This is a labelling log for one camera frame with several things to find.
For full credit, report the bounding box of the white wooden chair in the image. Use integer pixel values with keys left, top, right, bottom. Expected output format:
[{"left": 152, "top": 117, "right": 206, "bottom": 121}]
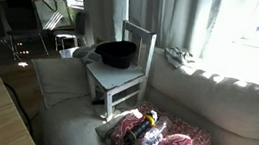
[{"left": 78, "top": 15, "right": 160, "bottom": 126}]

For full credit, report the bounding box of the grey white patterned pillow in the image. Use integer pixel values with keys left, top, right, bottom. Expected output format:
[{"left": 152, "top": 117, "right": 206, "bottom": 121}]
[{"left": 70, "top": 43, "right": 105, "bottom": 67}]

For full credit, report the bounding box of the black and yellow flashlight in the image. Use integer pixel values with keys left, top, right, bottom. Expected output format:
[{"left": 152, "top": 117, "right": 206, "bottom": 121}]
[{"left": 122, "top": 107, "right": 160, "bottom": 145}]

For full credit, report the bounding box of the white plastic container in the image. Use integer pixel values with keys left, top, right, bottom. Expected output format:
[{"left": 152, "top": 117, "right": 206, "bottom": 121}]
[{"left": 58, "top": 43, "right": 80, "bottom": 61}]

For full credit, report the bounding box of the clear plastic water bottle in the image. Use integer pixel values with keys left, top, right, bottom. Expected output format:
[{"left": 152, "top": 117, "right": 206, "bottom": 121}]
[{"left": 140, "top": 114, "right": 172, "bottom": 145}]

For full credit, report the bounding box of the narrow grey curtain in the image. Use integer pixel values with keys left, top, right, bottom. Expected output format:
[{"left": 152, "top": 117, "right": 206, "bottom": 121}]
[{"left": 71, "top": 0, "right": 132, "bottom": 51}]

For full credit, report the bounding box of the beige square cushion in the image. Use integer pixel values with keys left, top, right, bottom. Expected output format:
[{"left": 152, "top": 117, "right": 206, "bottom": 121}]
[{"left": 25, "top": 52, "right": 95, "bottom": 114}]

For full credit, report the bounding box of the grey backed stool chair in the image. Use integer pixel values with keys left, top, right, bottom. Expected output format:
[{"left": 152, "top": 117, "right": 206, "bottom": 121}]
[{"left": 50, "top": 6, "right": 91, "bottom": 55}]

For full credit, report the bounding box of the wide grey curtain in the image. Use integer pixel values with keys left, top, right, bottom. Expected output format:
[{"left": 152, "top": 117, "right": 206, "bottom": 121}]
[{"left": 121, "top": 0, "right": 224, "bottom": 62}]

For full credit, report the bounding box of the white shopping bag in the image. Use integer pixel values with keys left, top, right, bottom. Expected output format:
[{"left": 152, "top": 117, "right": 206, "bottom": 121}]
[{"left": 29, "top": 0, "right": 76, "bottom": 34}]

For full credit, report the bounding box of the beige fabric sofa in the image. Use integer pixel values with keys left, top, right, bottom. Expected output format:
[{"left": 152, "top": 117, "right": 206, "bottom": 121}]
[{"left": 20, "top": 31, "right": 259, "bottom": 145}]

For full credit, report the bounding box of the black folding chair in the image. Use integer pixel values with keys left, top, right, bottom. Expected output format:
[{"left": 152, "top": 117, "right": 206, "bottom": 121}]
[{"left": 0, "top": 0, "right": 57, "bottom": 58}]

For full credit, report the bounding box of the black floor cable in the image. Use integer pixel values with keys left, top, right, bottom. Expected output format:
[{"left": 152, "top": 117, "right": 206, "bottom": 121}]
[{"left": 0, "top": 80, "right": 40, "bottom": 136}]

